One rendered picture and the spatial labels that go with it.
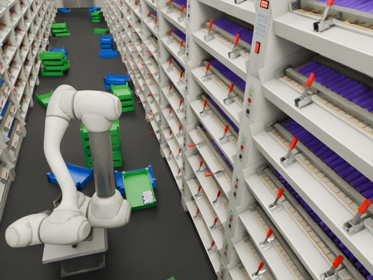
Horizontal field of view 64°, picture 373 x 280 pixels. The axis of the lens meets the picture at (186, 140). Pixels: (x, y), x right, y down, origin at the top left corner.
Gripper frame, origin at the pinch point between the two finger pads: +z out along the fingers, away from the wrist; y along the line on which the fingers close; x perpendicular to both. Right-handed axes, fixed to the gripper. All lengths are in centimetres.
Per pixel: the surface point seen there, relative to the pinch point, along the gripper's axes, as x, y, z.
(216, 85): 79, -43, 9
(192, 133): 57, -24, 45
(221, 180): 71, 2, 12
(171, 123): 34, -37, 90
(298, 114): 102, -21, -47
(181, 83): 55, -57, 56
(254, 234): 83, 21, -13
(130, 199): -6, 13, 77
